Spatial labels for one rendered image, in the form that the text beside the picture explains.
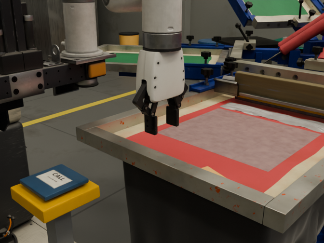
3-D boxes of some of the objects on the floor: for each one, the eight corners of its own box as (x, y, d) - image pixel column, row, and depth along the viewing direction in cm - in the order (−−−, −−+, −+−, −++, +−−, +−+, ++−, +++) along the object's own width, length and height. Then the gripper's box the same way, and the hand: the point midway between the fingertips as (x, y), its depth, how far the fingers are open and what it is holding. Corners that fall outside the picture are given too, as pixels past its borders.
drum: (143, 65, 667) (143, 32, 647) (129, 68, 641) (128, 34, 622) (129, 62, 688) (128, 31, 669) (115, 65, 663) (114, 33, 643)
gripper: (143, 48, 63) (145, 146, 69) (204, 38, 75) (201, 123, 81) (114, 44, 68) (118, 135, 74) (176, 35, 80) (175, 115, 86)
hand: (161, 121), depth 77 cm, fingers open, 6 cm apart
